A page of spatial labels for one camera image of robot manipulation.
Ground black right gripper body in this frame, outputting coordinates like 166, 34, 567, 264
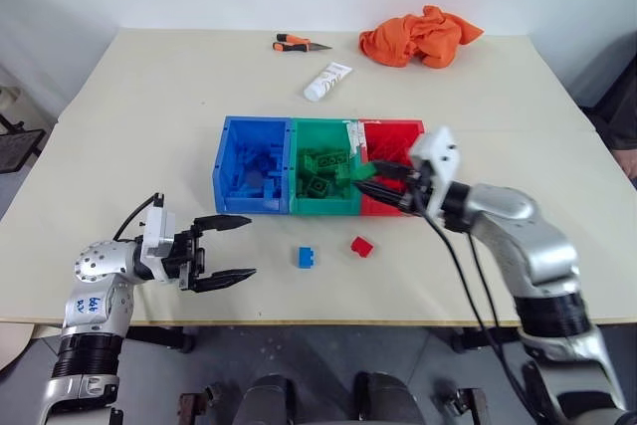
397, 167, 434, 215

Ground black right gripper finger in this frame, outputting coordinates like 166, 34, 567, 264
354, 180, 408, 210
370, 159, 417, 180

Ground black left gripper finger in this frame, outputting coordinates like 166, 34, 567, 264
192, 214, 253, 240
190, 267, 259, 295

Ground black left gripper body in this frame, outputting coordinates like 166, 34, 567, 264
161, 225, 207, 293

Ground green toy block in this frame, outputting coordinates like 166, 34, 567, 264
303, 175, 334, 200
334, 161, 379, 187
298, 148, 352, 182

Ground red plastic bin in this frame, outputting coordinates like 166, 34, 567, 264
357, 118, 427, 218

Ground white tape strip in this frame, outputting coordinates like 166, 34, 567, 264
343, 119, 370, 155

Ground blue toy block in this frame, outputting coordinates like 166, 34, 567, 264
237, 143, 283, 175
297, 245, 319, 270
257, 176, 281, 210

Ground red toy block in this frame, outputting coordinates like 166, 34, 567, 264
349, 235, 376, 259

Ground green plastic bin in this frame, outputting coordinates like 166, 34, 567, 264
287, 117, 365, 217

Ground blue plastic bin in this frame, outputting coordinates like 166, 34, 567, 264
212, 114, 293, 215

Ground black table foot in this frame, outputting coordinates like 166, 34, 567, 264
449, 326, 522, 352
125, 324, 196, 354

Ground white squeeze tube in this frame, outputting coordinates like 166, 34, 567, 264
303, 61, 353, 103

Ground dark rounded shape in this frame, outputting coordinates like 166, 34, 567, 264
351, 370, 425, 425
233, 373, 296, 425

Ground orange crumpled cloth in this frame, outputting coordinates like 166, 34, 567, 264
358, 5, 486, 70

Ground orange black pliers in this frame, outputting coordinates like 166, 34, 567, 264
271, 33, 334, 54

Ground beige round stool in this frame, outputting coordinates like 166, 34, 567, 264
0, 322, 37, 372

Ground black mesh chair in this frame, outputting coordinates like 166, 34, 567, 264
0, 114, 47, 176

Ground bystander in dark clothes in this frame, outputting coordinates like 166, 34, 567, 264
578, 31, 637, 183

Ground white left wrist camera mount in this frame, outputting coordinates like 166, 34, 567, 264
139, 193, 177, 263

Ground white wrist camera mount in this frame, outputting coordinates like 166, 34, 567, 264
407, 125, 462, 220
139, 193, 177, 263

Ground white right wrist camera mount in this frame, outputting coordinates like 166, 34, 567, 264
407, 125, 462, 220

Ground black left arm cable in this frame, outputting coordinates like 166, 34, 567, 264
112, 194, 156, 242

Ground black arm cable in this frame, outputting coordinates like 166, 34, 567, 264
465, 231, 504, 346
112, 194, 156, 242
416, 198, 536, 419

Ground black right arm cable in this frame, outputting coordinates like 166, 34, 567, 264
465, 231, 504, 346
416, 198, 536, 419

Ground rusty metal bracket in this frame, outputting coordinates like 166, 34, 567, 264
436, 386, 490, 425
175, 383, 224, 425

